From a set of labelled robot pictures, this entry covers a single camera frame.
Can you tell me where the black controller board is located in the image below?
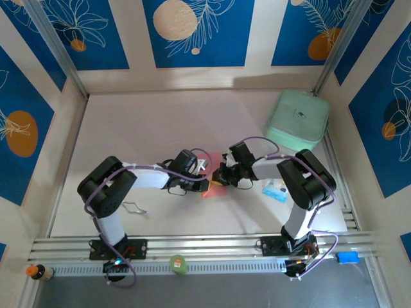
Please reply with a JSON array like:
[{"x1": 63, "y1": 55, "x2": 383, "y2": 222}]
[
  {"x1": 284, "y1": 258, "x2": 317, "y2": 279},
  {"x1": 102, "y1": 255, "x2": 130, "y2": 274}
]

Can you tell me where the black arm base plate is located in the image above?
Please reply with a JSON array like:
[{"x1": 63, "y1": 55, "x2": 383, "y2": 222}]
[
  {"x1": 89, "y1": 237, "x2": 148, "y2": 261},
  {"x1": 260, "y1": 235, "x2": 319, "y2": 257}
]

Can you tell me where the bent metal wire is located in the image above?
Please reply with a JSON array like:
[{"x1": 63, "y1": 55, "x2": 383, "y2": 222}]
[{"x1": 121, "y1": 201, "x2": 149, "y2": 215}]

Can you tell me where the brown bottle orange cap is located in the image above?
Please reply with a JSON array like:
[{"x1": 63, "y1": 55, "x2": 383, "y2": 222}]
[{"x1": 25, "y1": 263, "x2": 55, "y2": 282}]

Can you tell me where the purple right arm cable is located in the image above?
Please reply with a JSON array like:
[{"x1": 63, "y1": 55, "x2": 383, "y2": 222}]
[{"x1": 236, "y1": 137, "x2": 340, "y2": 280}]

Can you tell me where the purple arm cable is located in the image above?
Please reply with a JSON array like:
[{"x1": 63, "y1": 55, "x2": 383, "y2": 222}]
[
  {"x1": 83, "y1": 147, "x2": 213, "y2": 289},
  {"x1": 236, "y1": 137, "x2": 340, "y2": 280}
]

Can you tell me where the mint green zip pouch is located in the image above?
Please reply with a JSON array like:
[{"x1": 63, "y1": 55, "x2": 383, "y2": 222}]
[{"x1": 263, "y1": 89, "x2": 331, "y2": 155}]

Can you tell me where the slotted grey cable duct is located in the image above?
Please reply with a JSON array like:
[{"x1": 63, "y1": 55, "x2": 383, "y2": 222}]
[{"x1": 48, "y1": 259, "x2": 288, "y2": 277}]

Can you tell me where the aluminium frame post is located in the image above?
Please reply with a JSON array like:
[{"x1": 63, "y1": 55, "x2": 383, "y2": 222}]
[
  {"x1": 313, "y1": 0, "x2": 376, "y2": 96},
  {"x1": 22, "y1": 0, "x2": 90, "y2": 99}
]

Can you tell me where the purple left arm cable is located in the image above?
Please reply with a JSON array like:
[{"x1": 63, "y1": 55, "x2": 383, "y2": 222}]
[{"x1": 83, "y1": 147, "x2": 213, "y2": 289}]

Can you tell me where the light blue packet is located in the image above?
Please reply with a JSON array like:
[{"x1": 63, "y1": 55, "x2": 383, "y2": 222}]
[{"x1": 261, "y1": 178, "x2": 289, "y2": 203}]

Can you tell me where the pink cloth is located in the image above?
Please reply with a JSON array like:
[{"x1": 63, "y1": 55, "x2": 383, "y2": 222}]
[{"x1": 195, "y1": 151, "x2": 228, "y2": 199}]

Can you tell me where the aluminium mounting rail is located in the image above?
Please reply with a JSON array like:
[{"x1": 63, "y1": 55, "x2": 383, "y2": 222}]
[{"x1": 27, "y1": 230, "x2": 385, "y2": 262}]

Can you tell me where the aluminium side rail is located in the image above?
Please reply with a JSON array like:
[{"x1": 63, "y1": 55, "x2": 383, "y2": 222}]
[{"x1": 322, "y1": 133, "x2": 361, "y2": 232}]

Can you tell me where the blue box device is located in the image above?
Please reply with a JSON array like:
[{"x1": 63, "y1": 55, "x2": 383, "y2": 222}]
[{"x1": 335, "y1": 252, "x2": 360, "y2": 265}]

